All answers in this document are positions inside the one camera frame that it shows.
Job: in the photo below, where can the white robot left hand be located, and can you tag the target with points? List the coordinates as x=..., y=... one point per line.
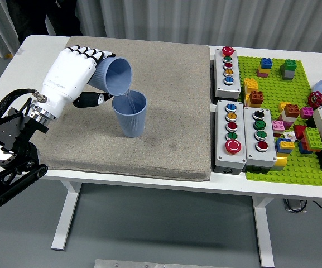
x=68, y=72

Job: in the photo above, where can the blue ribbed plastic cup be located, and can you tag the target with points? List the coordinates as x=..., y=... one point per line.
x=131, y=123
x=116, y=75

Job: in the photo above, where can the small table label sticker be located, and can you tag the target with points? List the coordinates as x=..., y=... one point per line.
x=21, y=51

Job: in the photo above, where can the person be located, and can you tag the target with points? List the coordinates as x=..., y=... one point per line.
x=43, y=16

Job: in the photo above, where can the grey-brown fabric mat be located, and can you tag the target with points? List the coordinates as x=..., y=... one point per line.
x=172, y=117

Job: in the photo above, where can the white table leg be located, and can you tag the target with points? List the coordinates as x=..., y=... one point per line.
x=66, y=215
x=264, y=231

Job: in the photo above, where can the white pleated curtain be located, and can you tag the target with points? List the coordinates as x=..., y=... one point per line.
x=205, y=16

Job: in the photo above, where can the control box small stop button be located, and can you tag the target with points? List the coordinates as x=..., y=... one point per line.
x=227, y=83

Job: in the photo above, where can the control box large stop button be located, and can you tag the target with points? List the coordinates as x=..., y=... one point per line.
x=222, y=156

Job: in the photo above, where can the brown toy block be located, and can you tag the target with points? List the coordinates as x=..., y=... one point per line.
x=292, y=110
x=256, y=98

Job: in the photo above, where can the yellow pink block stack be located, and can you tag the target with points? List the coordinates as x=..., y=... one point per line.
x=262, y=72

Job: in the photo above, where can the blue toy block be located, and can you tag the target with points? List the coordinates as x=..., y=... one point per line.
x=266, y=63

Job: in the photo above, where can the pink toy block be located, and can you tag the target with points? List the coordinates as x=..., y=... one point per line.
x=278, y=125

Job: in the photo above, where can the grey green toy block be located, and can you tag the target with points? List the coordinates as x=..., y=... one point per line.
x=287, y=74

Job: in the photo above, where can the bright green toy block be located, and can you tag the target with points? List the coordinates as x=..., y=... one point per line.
x=290, y=64

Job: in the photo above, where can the white pink block stack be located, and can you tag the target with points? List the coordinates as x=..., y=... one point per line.
x=287, y=123

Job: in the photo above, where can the blue block with yellow top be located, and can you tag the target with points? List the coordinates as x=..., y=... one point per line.
x=285, y=145

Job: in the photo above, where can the yellow cylinder toy block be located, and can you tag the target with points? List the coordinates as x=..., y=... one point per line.
x=280, y=161

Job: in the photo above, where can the red toy block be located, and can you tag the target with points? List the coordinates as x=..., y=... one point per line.
x=300, y=131

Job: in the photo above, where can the magenta toy block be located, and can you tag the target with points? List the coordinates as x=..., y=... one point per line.
x=307, y=112

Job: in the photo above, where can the green studded baseplate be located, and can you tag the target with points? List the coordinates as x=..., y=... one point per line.
x=289, y=176

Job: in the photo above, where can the red valve handwheel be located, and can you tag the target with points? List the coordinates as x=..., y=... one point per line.
x=315, y=99

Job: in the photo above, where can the large green toy block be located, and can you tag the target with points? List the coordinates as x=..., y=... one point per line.
x=313, y=138

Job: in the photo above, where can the white power strip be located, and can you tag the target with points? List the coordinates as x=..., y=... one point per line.
x=296, y=206

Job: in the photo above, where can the control box with selector switch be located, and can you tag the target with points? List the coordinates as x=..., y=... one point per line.
x=261, y=156

